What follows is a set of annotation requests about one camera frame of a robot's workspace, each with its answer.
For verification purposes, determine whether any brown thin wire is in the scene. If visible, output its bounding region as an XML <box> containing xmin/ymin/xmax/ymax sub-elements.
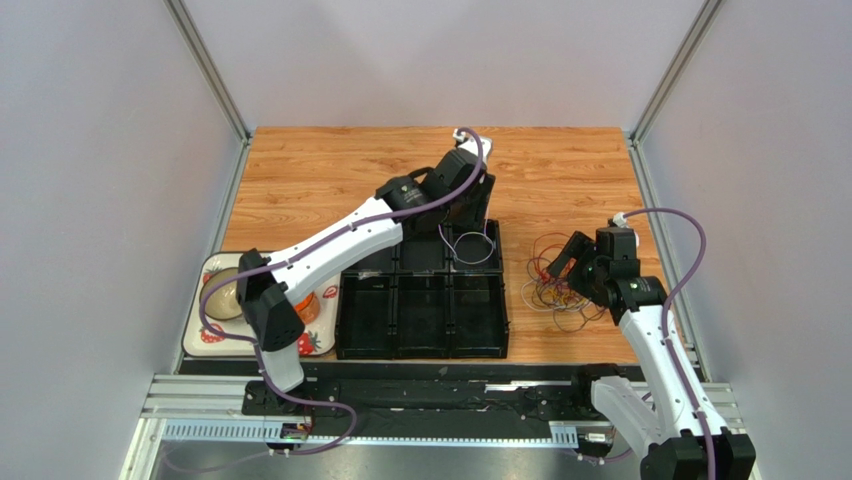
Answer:
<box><xmin>552</xmin><ymin>307</ymin><xmax>607</xmax><ymax>334</ymax></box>

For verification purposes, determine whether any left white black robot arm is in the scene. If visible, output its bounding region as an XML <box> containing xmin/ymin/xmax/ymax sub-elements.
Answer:
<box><xmin>237</xmin><ymin>138</ymin><xmax>495</xmax><ymax>392</ymax></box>

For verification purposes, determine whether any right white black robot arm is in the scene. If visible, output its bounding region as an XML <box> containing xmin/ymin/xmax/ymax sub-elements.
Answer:
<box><xmin>548</xmin><ymin>225</ymin><xmax>756</xmax><ymax>479</ymax></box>

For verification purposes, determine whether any black six-compartment tray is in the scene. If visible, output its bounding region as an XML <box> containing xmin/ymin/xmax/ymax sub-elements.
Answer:
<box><xmin>334</xmin><ymin>219</ymin><xmax>510</xmax><ymax>360</ymax></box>

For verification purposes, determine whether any orange translucent cup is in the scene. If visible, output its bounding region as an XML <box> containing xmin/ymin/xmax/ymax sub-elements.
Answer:
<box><xmin>294</xmin><ymin>292</ymin><xmax>321</xmax><ymax>325</ymax></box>

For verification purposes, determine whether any white strawberry pattern tray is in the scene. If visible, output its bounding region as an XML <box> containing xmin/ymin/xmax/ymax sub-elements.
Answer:
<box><xmin>182</xmin><ymin>252</ymin><xmax>341</xmax><ymax>358</ymax></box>

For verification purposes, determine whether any beige ceramic bowl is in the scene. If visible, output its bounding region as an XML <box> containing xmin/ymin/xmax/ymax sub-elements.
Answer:
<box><xmin>199</xmin><ymin>267</ymin><xmax>242</xmax><ymax>321</ymax></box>

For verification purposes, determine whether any red thin wire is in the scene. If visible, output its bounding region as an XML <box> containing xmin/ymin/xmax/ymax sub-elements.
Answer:
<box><xmin>527</xmin><ymin>231</ymin><xmax>575</xmax><ymax>284</ymax></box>

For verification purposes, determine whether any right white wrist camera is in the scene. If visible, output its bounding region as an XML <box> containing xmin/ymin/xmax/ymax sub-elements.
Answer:
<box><xmin>608</xmin><ymin>212</ymin><xmax>640</xmax><ymax>247</ymax></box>

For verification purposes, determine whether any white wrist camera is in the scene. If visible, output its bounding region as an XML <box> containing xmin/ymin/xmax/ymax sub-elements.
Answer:
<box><xmin>608</xmin><ymin>212</ymin><xmax>640</xmax><ymax>247</ymax></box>
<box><xmin>452</xmin><ymin>128</ymin><xmax>493</xmax><ymax>165</ymax></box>

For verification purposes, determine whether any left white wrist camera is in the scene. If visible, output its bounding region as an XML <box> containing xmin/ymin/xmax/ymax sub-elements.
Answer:
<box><xmin>452</xmin><ymin>128</ymin><xmax>493</xmax><ymax>165</ymax></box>

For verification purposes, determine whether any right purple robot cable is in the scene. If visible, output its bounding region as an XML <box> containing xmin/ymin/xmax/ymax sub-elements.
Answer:
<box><xmin>577</xmin><ymin>207</ymin><xmax>719</xmax><ymax>480</ymax></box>

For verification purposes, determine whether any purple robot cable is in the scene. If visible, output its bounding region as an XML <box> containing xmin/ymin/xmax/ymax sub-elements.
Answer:
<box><xmin>577</xmin><ymin>207</ymin><xmax>719</xmax><ymax>480</ymax></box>
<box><xmin>198</xmin><ymin>127</ymin><xmax>486</xmax><ymax>457</ymax></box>

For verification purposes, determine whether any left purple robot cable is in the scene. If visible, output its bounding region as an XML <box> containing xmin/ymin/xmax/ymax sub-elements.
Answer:
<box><xmin>198</xmin><ymin>127</ymin><xmax>486</xmax><ymax>457</ymax></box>

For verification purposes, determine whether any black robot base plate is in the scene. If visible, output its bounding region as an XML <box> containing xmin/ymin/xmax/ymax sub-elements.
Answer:
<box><xmin>241</xmin><ymin>362</ymin><xmax>641</xmax><ymax>440</ymax></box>

